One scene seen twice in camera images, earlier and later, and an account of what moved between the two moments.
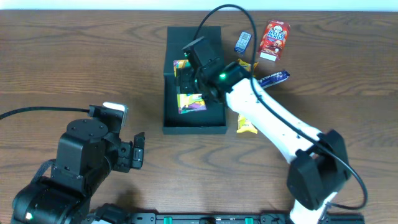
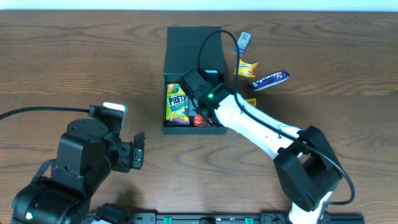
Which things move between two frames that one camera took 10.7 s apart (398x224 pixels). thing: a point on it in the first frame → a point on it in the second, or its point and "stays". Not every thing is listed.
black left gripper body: x=132 y=154 stays
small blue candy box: x=242 y=42 stays
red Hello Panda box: x=273 y=40 → x=199 y=121
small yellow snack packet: x=248 y=66 stays
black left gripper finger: x=138 y=158 stays
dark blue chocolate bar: x=273 y=78 stays
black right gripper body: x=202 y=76 → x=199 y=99
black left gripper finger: x=139 y=140 stays
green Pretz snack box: x=188 y=102 → x=175 y=114
